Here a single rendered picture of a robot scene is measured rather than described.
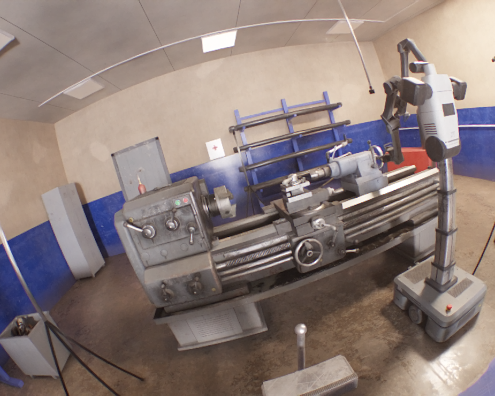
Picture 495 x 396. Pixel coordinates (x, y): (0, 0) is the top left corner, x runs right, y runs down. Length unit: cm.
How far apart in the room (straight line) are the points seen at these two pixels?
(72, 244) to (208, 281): 365
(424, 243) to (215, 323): 215
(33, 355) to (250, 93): 535
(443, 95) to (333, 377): 138
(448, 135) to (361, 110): 461
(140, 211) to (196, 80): 378
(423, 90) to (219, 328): 213
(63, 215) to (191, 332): 347
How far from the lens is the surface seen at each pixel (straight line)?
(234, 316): 198
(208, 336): 212
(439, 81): 150
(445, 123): 147
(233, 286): 190
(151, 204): 166
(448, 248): 174
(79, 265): 505
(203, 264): 164
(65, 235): 496
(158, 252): 176
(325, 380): 45
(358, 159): 211
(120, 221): 178
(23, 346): 280
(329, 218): 167
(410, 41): 193
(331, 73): 577
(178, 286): 172
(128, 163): 513
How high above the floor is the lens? 147
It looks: 12 degrees down
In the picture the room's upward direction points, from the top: 16 degrees counter-clockwise
